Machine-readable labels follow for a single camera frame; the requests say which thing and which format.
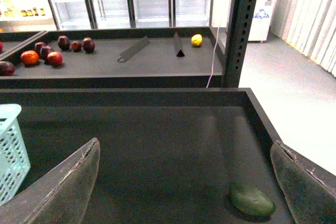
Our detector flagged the black divider left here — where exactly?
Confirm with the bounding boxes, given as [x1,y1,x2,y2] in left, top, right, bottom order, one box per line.
[117,36,150,63]

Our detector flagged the far black display tray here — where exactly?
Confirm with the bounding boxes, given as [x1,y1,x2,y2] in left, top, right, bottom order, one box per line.
[1,27,225,89]

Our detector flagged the orange fruit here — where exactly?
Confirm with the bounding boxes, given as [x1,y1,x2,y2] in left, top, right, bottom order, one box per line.
[20,50,39,66]

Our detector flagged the dark red fruit right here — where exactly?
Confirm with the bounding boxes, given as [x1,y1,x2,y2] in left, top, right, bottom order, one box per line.
[82,37,95,53]

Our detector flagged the light blue plastic shopping basket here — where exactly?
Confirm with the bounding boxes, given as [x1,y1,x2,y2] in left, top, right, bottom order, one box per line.
[1,104,30,205]

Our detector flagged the left black display tray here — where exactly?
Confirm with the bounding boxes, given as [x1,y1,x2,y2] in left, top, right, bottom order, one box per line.
[1,30,47,60]

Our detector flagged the dark red fruit front left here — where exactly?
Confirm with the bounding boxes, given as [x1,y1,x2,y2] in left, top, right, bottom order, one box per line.
[0,61,16,76]

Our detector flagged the near black display tray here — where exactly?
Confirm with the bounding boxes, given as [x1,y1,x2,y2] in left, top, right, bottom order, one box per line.
[1,89,295,223]

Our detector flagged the red apple front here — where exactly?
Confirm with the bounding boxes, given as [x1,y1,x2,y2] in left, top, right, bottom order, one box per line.
[47,51,63,66]

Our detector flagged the black perforated post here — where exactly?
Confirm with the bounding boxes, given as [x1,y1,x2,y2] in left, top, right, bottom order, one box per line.
[221,0,256,88]

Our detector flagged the pink cable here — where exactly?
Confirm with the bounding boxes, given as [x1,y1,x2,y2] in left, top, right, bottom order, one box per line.
[205,0,235,88]

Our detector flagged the yellow lemon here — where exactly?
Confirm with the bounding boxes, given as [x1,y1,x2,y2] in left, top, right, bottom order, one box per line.
[191,34,203,47]

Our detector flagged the small dark red fruit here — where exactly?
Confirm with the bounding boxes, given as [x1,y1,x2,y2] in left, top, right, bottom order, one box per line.
[71,40,82,52]

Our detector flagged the dark red fruit back centre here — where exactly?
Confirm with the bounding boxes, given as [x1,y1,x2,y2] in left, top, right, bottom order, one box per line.
[58,35,70,51]

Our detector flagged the dark red fruit back left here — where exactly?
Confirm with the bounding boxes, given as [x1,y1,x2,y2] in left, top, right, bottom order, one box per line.
[34,41,46,55]

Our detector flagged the shelf with bottles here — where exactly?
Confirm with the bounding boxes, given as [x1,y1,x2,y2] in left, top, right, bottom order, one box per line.
[1,0,57,33]

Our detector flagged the black triangular divider right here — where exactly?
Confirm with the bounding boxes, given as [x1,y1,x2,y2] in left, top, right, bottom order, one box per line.
[173,32,185,58]

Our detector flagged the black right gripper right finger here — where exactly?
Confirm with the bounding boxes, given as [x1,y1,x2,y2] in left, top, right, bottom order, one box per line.
[270,141,335,223]

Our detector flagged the green avocado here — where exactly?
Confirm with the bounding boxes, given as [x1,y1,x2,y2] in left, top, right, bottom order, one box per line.
[229,182,276,217]

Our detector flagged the white vertical blinds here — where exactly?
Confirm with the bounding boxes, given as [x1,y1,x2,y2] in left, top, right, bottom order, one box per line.
[271,0,335,76]

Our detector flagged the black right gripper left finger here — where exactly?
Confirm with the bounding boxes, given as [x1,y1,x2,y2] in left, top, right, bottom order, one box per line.
[1,138,100,223]

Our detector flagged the black display tray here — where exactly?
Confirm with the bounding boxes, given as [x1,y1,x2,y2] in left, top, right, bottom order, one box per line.
[1,27,225,89]
[1,89,295,223]
[1,30,47,60]

